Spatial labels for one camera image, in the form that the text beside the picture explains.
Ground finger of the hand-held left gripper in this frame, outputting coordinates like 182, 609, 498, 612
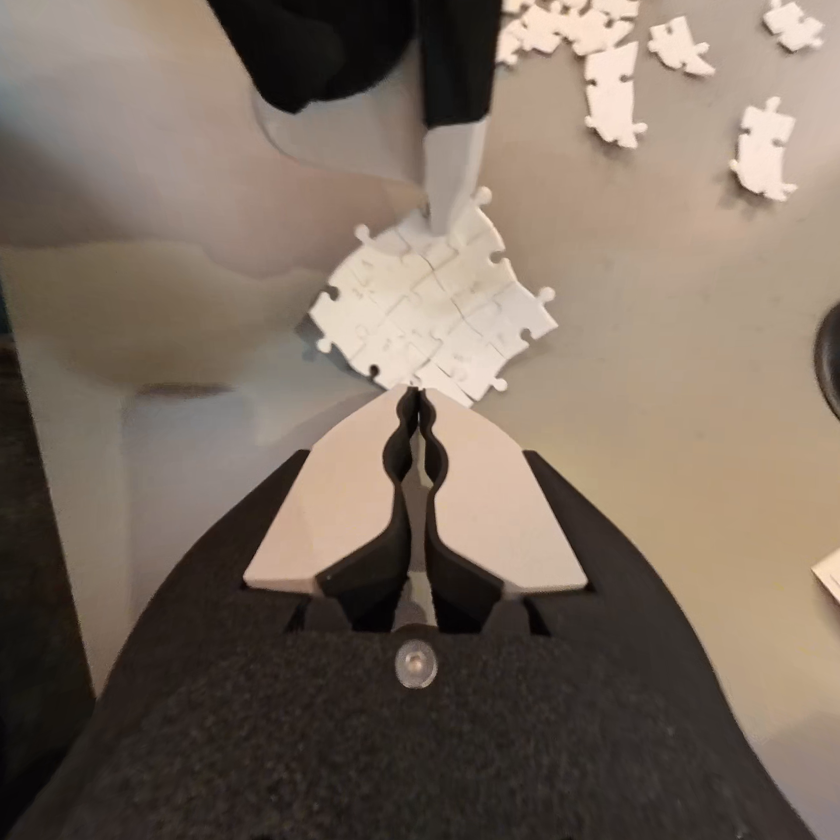
423, 117, 491, 235

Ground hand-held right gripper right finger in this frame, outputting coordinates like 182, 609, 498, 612
417, 387, 589, 634

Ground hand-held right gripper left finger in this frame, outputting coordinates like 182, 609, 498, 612
243, 386, 421, 634

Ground joined white puzzle section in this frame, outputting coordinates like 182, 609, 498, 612
307, 187, 560, 409

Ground scattered loose puzzle pieces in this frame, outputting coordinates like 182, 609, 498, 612
495, 0, 825, 203

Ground white printed instruction sheet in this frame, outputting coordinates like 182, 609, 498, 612
812, 548, 840, 608

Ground black round desk grommet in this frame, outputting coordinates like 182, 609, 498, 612
814, 308, 840, 421

